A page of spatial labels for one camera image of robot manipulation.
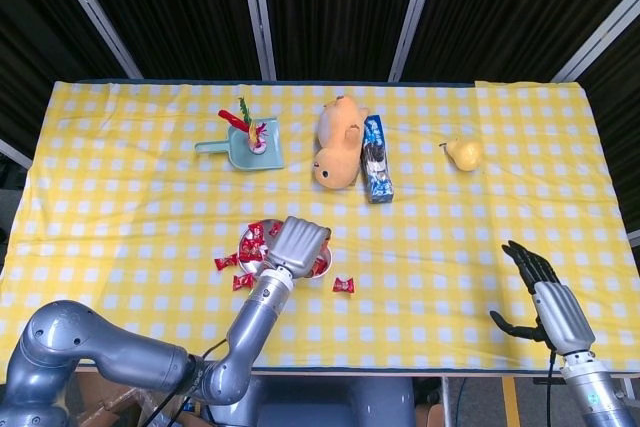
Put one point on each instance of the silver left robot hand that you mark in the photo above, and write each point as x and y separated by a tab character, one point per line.
297	247

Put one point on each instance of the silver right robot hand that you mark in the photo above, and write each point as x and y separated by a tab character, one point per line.
562	312

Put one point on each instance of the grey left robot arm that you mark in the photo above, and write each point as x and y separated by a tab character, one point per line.
255	317

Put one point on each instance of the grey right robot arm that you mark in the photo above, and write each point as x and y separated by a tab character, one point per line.
595	397

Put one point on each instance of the round steel plate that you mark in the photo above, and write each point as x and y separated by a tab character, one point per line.
251	265

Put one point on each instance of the yellow plush toy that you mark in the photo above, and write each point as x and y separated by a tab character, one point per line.
335	167

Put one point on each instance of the teal plastic dustpan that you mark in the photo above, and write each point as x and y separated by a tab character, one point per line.
265	159

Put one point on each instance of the blue cookie box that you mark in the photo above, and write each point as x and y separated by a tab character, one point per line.
377	182

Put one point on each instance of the yellow checkered tablecloth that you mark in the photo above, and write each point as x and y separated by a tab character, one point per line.
550	172
150	197

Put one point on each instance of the white table leg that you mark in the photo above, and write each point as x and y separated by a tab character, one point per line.
444	402

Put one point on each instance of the blue-grey robot torso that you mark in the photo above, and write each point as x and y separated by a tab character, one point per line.
325	402

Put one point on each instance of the yellow pear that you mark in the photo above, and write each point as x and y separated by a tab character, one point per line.
467	156

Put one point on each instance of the brown cardboard box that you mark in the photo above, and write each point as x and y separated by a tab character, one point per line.
110	399

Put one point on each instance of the white metal frame post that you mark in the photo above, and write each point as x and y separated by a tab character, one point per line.
414	12
635	238
258	12
15	154
93	12
600	39

